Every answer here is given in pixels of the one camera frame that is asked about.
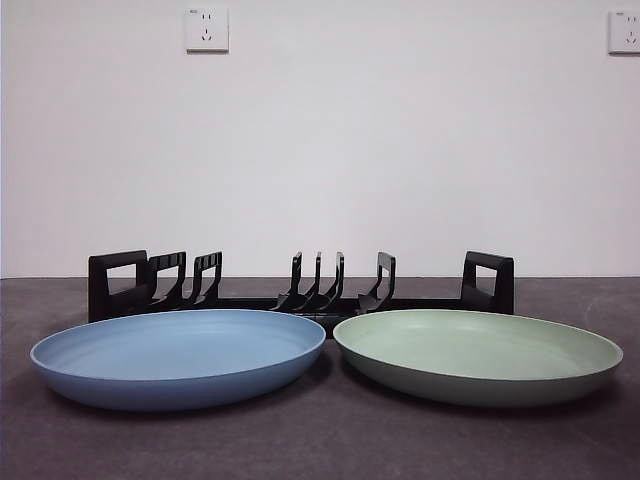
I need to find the black plastic plate rack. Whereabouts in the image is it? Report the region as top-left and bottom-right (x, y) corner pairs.
(88, 248), (516, 341)

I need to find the white wall socket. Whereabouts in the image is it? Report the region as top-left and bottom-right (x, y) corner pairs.
(608, 9), (640, 56)
(186, 6), (231, 54)

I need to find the blue round plate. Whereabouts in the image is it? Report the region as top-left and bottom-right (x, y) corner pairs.
(28, 307), (329, 413)

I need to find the green round plate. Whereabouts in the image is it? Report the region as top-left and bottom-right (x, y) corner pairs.
(332, 307), (625, 407)

